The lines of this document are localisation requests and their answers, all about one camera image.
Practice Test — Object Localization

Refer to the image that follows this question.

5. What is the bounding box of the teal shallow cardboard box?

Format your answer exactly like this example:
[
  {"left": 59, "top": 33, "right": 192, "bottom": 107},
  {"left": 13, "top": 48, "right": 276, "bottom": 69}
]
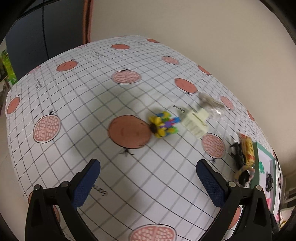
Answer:
[{"left": 251, "top": 142, "right": 279, "bottom": 215}]

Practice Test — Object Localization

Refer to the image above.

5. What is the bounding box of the white wooden shelf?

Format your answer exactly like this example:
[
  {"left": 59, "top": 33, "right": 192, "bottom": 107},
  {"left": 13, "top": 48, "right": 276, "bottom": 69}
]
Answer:
[{"left": 282, "top": 172, "right": 296, "bottom": 208}]

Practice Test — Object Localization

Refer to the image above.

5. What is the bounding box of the yellow snack packet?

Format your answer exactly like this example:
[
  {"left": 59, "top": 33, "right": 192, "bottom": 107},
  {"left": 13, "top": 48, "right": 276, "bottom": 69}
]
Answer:
[{"left": 239, "top": 133, "right": 255, "bottom": 166}]

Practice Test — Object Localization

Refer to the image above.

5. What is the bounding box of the black cable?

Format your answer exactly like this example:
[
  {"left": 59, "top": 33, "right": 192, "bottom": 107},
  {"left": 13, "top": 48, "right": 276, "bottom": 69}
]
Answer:
[{"left": 273, "top": 150, "right": 286, "bottom": 223}]

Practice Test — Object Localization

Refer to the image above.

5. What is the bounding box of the dark blue cabinet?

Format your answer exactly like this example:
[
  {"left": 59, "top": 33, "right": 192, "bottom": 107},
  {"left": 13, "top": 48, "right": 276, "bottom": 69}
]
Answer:
[{"left": 5, "top": 0, "right": 93, "bottom": 79}]

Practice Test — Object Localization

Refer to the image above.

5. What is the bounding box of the colourful plastic block toy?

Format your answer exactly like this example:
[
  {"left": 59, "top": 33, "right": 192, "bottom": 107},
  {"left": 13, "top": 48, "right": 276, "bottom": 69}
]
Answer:
[{"left": 149, "top": 111, "right": 181, "bottom": 138}]

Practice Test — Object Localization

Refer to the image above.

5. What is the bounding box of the pastel rainbow hair tie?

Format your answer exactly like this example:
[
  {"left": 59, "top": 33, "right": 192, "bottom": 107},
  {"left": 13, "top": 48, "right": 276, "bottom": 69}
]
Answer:
[{"left": 233, "top": 164, "right": 256, "bottom": 188}]

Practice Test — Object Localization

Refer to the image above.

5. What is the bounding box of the cream hair claw clip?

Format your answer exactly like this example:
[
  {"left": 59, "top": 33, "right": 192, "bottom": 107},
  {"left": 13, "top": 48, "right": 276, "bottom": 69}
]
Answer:
[{"left": 181, "top": 108, "right": 209, "bottom": 138}]

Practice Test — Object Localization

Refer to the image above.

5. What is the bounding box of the green plastic toy figure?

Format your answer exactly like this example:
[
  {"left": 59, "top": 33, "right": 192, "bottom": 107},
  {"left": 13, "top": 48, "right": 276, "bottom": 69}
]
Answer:
[{"left": 259, "top": 161, "right": 265, "bottom": 174}]

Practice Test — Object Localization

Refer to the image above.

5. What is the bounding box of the black toy car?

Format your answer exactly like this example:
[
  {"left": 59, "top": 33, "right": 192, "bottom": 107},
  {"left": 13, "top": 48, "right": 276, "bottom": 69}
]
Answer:
[{"left": 265, "top": 172, "right": 273, "bottom": 192}]

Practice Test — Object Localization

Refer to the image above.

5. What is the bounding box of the black robot toy figure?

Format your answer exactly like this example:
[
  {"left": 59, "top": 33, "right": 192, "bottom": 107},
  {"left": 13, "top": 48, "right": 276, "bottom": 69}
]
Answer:
[{"left": 230, "top": 142, "right": 246, "bottom": 169}]

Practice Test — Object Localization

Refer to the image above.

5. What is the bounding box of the pomegranate print grid tablecloth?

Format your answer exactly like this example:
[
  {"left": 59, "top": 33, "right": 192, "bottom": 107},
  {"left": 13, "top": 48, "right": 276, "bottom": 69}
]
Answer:
[{"left": 6, "top": 36, "right": 274, "bottom": 240}]

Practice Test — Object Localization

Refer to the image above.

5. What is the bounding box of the bag of cotton swabs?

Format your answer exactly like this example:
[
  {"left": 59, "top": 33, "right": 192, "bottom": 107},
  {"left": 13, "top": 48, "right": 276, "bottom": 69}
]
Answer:
[{"left": 198, "top": 92, "right": 226, "bottom": 120}]

